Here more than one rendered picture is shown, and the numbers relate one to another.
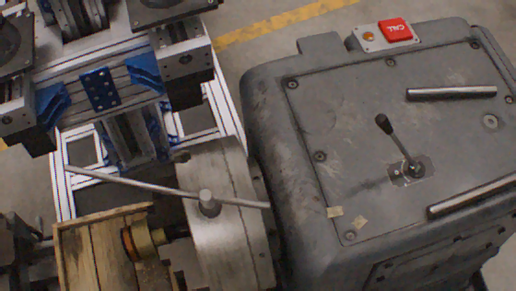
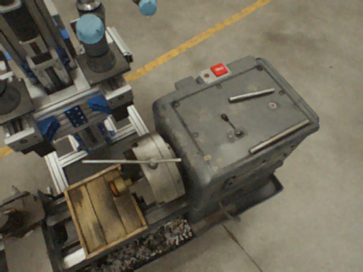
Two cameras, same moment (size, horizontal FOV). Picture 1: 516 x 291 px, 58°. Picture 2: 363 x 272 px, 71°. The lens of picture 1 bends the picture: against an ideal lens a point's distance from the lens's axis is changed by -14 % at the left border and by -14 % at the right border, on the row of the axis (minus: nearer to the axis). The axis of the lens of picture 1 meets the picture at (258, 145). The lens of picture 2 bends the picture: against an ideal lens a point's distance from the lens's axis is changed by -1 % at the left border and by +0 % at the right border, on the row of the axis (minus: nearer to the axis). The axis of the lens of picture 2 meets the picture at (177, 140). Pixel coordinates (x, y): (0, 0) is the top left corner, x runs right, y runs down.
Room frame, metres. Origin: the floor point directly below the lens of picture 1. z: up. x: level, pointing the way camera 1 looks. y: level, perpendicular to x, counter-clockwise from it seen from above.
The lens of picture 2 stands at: (0.02, 0.10, 2.14)
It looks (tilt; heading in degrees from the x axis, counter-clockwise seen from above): 63 degrees down; 343
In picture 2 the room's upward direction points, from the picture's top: straight up
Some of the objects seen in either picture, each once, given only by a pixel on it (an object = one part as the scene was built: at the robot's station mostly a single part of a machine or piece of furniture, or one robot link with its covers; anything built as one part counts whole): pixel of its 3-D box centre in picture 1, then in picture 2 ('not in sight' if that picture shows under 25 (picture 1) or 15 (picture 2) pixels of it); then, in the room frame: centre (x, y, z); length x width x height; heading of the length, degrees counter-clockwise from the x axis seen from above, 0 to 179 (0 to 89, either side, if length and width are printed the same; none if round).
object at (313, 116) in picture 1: (400, 165); (227, 131); (0.53, -0.30, 1.06); 0.59 x 0.48 x 0.39; 101
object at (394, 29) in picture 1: (395, 30); (218, 70); (0.74, -0.31, 1.26); 0.06 x 0.06 x 0.02; 11
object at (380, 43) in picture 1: (385, 41); (214, 76); (0.73, -0.29, 1.23); 0.13 x 0.08 x 0.05; 101
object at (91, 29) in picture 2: not in sight; (92, 34); (1.06, 0.20, 1.33); 0.13 x 0.12 x 0.14; 172
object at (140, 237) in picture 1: (146, 238); (121, 185); (0.41, 0.24, 1.08); 0.09 x 0.09 x 0.09; 12
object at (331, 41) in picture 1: (322, 52); (186, 87); (0.71, -0.15, 1.24); 0.09 x 0.08 x 0.03; 101
